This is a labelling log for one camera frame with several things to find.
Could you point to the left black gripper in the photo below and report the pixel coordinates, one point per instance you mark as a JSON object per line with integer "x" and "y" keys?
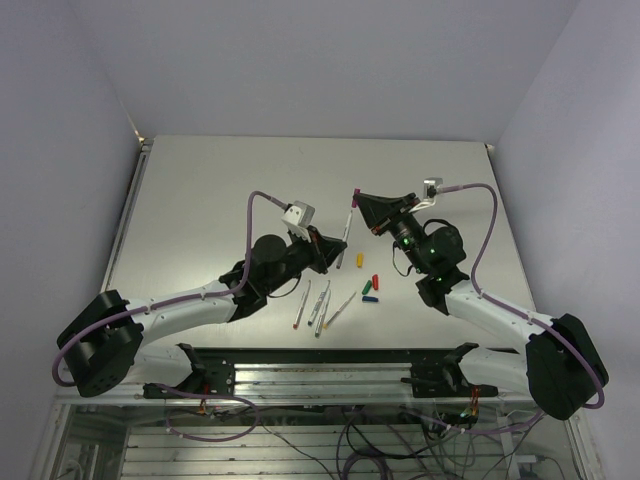
{"x": 323, "y": 250}

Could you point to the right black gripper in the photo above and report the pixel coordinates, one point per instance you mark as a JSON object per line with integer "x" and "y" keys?
{"x": 376, "y": 210}

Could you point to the purple pen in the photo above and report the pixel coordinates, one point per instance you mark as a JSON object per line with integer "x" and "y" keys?
{"x": 345, "y": 237}

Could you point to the red pen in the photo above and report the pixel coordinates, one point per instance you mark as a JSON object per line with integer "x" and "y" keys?
{"x": 301, "y": 306}

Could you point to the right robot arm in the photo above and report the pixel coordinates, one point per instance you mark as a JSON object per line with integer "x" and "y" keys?
{"x": 551, "y": 359}

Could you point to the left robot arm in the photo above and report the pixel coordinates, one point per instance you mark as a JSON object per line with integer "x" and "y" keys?
{"x": 103, "y": 343}

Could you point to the blue pen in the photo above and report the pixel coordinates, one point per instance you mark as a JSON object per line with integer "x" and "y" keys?
{"x": 318, "y": 304}

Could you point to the green pen cap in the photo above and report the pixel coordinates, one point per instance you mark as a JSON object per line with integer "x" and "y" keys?
{"x": 367, "y": 288}

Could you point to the yellow pen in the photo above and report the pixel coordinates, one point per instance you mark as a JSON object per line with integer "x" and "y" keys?
{"x": 339, "y": 311}

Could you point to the green pen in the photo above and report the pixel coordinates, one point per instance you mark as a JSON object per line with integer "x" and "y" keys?
{"x": 323, "y": 313}

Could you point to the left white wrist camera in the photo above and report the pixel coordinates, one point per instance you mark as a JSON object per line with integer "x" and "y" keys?
{"x": 297, "y": 218}

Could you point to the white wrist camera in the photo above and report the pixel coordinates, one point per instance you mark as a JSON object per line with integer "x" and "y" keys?
{"x": 297, "y": 218}
{"x": 431, "y": 188}

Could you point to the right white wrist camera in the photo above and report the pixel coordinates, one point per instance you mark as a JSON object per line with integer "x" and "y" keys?
{"x": 431, "y": 188}

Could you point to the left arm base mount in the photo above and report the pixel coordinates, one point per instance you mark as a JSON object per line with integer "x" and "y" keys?
{"x": 185, "y": 371}

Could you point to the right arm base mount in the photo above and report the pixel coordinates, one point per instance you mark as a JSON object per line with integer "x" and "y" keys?
{"x": 440, "y": 377}

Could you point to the aluminium frame rails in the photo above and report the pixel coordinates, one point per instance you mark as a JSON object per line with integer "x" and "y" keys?
{"x": 315, "y": 421}

